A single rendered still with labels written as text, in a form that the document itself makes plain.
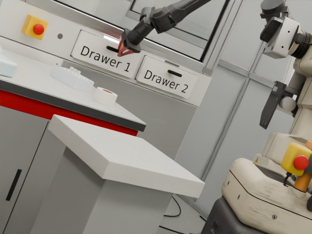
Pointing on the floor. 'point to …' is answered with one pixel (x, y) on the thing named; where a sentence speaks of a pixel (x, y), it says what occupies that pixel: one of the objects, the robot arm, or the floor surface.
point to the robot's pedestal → (109, 183)
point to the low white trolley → (41, 136)
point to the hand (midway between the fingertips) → (119, 53)
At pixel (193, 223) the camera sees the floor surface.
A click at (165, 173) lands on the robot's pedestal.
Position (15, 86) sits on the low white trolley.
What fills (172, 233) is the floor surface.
